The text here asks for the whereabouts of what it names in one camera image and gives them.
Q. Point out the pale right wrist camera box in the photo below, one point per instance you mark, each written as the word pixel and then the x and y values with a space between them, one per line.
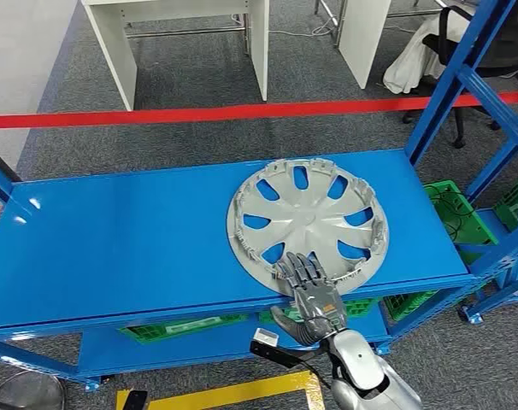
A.
pixel 265 336

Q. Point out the yellow floor tape square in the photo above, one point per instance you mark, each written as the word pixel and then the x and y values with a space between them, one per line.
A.
pixel 242 393

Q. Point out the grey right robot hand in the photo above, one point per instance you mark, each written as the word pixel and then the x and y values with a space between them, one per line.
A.
pixel 317 305

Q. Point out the long red barrier belt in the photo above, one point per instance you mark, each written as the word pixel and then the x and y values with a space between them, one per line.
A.
pixel 156 116

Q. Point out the black office chair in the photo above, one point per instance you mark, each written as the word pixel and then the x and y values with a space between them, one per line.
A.
pixel 438 44

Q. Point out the white cloth on chair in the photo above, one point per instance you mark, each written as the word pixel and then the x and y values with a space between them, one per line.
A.
pixel 408 62

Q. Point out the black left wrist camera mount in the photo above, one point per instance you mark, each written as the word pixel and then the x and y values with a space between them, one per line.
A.
pixel 135 400

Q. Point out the green plastic crate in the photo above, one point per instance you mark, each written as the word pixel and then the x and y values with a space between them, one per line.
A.
pixel 361 307
pixel 404 305
pixel 513 206

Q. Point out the green crate with white label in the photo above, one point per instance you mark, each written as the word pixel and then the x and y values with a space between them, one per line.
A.
pixel 147 331

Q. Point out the chrome stanchion with dome base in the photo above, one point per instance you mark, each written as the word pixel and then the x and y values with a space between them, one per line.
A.
pixel 28 393

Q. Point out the white desk with slanted panel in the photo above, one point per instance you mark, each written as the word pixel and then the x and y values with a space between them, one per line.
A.
pixel 363 39

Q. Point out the grey plastic wheel cover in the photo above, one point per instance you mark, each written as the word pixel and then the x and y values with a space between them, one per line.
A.
pixel 310 220

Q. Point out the white desk with metal rail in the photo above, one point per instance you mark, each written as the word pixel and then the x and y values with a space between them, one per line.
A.
pixel 259 45

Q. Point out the black right camera bracket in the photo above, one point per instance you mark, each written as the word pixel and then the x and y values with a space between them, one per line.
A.
pixel 280 356

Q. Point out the blue metal shelf rack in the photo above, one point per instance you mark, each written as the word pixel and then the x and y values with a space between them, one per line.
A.
pixel 113 237

